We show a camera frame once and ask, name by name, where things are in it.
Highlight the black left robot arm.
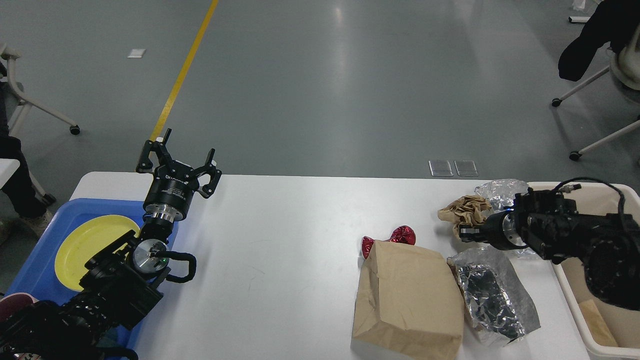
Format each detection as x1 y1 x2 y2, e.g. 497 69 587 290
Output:
1 129 222 360

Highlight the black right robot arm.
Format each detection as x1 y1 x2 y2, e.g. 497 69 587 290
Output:
457 177 640 311

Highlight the beige plastic bin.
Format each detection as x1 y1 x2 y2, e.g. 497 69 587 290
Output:
551 181 640 360

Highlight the red foil wrapper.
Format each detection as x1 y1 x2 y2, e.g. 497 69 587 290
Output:
361 225 417 259

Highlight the blue plastic tray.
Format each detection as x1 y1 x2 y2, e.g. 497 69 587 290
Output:
2 198 181 360

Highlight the metal floor plate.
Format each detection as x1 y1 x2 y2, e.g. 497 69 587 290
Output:
428 160 479 177

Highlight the yellow plastic plate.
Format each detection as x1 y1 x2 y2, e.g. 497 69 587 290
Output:
54 214 140 292

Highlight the brown paper bag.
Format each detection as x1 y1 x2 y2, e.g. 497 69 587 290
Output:
352 240 465 360

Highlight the white side table corner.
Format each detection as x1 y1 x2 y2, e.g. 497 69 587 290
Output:
0 158 20 188

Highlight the crumpled aluminium foil sheet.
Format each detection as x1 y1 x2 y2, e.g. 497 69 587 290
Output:
446 246 541 347

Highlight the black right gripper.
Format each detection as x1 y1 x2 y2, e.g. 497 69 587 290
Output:
458 210 528 251

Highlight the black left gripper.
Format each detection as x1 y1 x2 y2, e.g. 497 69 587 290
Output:
135 128 222 223

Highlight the brown paper in bin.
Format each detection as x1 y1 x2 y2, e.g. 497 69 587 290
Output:
578 299 618 347

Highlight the brown paper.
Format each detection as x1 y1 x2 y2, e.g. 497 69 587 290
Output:
437 194 493 240
578 299 618 347

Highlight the white grey office chair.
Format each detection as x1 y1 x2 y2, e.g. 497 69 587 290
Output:
0 42 82 136

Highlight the white chair with black coat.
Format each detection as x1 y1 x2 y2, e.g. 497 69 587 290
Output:
551 0 640 162

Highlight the clear plastic bag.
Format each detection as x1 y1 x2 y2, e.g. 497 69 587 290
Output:
474 179 538 258

